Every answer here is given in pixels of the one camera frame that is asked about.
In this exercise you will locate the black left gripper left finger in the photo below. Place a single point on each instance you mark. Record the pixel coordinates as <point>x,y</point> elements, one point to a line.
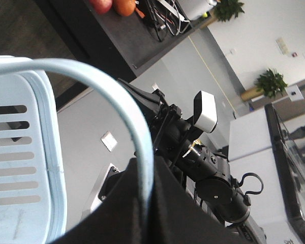
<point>117,219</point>

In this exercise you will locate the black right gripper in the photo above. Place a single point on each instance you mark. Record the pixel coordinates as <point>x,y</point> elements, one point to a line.
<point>175,139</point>

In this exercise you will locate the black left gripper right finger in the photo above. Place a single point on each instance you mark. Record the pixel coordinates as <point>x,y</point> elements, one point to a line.
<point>175,218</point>

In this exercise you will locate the light blue plastic basket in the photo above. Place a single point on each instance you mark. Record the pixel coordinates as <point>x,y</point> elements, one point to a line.
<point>33,199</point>

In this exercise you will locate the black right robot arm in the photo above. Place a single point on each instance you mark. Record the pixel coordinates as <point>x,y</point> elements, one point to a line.
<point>248,229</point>

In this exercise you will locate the potted green plant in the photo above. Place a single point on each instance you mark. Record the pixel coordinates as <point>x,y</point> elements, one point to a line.
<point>269,84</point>

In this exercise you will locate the black monitor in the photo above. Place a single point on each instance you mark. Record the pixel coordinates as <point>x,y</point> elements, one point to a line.
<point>291,172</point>

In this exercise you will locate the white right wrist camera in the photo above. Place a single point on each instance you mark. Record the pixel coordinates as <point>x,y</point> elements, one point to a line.
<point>205,112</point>

